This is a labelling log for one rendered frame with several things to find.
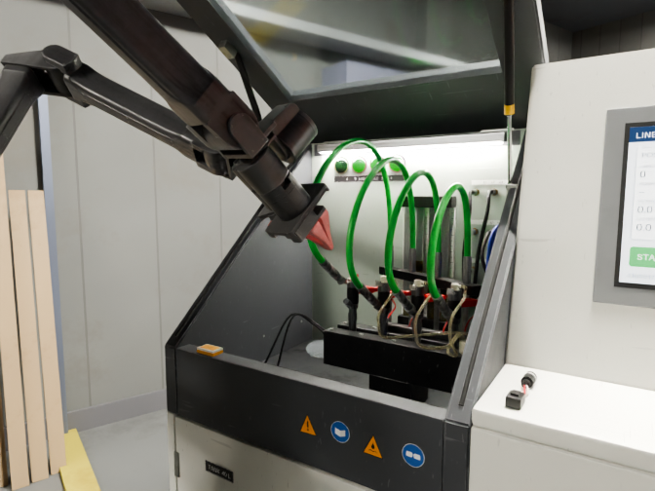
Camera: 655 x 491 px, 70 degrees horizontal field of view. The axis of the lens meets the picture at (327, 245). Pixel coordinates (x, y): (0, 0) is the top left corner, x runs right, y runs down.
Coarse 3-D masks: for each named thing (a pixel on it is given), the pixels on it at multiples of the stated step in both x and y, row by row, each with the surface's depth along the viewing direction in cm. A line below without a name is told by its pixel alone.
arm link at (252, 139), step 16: (272, 112) 67; (288, 112) 66; (240, 128) 59; (256, 128) 61; (272, 128) 64; (288, 128) 66; (304, 128) 67; (240, 144) 60; (256, 144) 61; (288, 144) 65; (304, 144) 68; (288, 160) 69
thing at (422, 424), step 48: (192, 384) 103; (240, 384) 95; (288, 384) 88; (336, 384) 85; (240, 432) 96; (288, 432) 89; (384, 432) 77; (432, 432) 73; (384, 480) 78; (432, 480) 73
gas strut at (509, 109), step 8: (504, 0) 83; (512, 0) 82; (504, 8) 83; (512, 8) 83; (504, 16) 84; (512, 16) 84; (504, 24) 85; (512, 24) 84; (504, 32) 85; (512, 32) 85; (504, 40) 86; (512, 40) 85; (504, 48) 87; (512, 48) 86; (504, 56) 88; (512, 56) 87; (504, 64) 88; (512, 64) 88; (504, 72) 89; (512, 72) 88; (504, 80) 90; (512, 80) 89; (504, 88) 91; (512, 88) 90; (512, 96) 90; (504, 104) 92; (512, 104) 91; (504, 112) 93; (512, 112) 92; (512, 184) 99
